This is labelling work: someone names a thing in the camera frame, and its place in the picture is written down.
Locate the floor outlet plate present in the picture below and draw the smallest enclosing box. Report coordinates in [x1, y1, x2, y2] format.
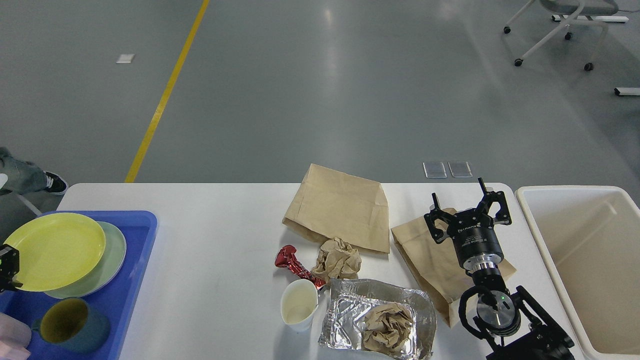
[422, 161, 448, 179]
[447, 161, 473, 178]

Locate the office chair with castors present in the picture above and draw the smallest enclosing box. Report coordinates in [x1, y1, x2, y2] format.
[514, 0, 619, 72]

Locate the aluminium foil tray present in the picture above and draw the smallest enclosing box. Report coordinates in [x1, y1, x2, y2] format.
[318, 279, 437, 360]

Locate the black white sneaker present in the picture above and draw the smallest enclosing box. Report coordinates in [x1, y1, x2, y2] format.
[44, 171, 69, 196]

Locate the white bar on floor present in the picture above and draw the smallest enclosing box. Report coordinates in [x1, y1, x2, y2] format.
[614, 87, 640, 97]

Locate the person leg in jeans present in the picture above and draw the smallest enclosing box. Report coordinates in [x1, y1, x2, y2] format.
[0, 146, 48, 195]

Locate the yellow plastic plate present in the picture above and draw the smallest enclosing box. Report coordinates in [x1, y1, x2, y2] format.
[5, 212, 106, 292]

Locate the right floor outlet plate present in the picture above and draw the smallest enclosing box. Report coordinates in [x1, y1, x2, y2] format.
[447, 161, 473, 178]

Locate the left floor outlet plate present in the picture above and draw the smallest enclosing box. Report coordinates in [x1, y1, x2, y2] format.
[422, 161, 448, 179]

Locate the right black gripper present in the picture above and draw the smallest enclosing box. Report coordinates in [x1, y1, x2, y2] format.
[423, 177, 512, 273]

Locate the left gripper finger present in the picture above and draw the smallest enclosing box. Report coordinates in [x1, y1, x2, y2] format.
[0, 244, 23, 293]

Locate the white paper cup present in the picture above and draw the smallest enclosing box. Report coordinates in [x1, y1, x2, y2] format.
[279, 279, 319, 333]

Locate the pink mug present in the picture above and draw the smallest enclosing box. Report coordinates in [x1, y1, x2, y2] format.
[0, 313, 32, 360]

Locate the white plastic bin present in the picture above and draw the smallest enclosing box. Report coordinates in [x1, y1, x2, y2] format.
[515, 186, 640, 360]

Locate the pale green plate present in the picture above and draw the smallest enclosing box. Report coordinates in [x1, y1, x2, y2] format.
[44, 221, 127, 299]

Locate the crumpled paper in tray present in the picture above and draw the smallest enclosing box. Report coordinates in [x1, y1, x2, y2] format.
[362, 303, 414, 354]

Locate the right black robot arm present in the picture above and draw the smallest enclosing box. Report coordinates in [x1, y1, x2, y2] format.
[423, 178, 574, 360]

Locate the dark teal mug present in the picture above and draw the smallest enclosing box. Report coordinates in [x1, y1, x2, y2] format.
[30, 297, 111, 354]

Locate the crumpled brown paper ball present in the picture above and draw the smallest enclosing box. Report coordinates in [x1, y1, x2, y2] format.
[310, 237, 362, 283]

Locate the red foil wrapper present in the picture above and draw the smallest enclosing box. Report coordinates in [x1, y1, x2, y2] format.
[274, 244, 327, 291]

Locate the blue plastic tray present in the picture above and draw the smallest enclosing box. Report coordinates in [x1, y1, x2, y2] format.
[0, 210, 158, 360]

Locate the large brown paper bag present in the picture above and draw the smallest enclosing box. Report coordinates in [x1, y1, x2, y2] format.
[282, 164, 390, 254]

